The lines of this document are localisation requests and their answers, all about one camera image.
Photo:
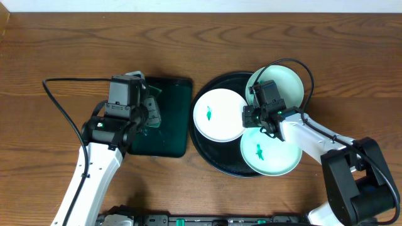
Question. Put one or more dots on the pale green plate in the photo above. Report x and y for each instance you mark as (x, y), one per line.
(289, 84)
(268, 156)

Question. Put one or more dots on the black rectangular tray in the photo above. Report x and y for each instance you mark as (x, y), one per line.
(170, 138)

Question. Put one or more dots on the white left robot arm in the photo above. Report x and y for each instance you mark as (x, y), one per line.
(104, 140)

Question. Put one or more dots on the pale green plate top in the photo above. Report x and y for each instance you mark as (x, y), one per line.
(289, 84)

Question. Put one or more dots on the green wavy sponge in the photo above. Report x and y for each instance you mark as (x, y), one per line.
(155, 92)

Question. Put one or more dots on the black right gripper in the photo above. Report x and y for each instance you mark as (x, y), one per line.
(247, 121)

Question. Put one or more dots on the black round tray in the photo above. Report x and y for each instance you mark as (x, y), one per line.
(225, 157)

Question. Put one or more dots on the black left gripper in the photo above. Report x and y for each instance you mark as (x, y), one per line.
(152, 110)

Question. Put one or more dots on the white plate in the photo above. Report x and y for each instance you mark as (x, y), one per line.
(217, 115)

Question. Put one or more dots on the pale green plate bottom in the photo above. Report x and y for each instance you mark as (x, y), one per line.
(268, 156)

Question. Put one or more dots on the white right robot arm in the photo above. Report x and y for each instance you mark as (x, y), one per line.
(357, 179)

